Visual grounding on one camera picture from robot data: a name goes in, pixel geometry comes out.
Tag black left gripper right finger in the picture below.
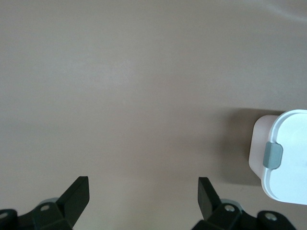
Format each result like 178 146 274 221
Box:
193 177 295 230

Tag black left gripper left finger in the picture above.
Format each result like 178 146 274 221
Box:
0 176 90 230

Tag white box lid grey clips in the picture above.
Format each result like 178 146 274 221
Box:
261 109 307 206

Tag brown table mat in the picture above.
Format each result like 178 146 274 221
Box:
0 0 307 230

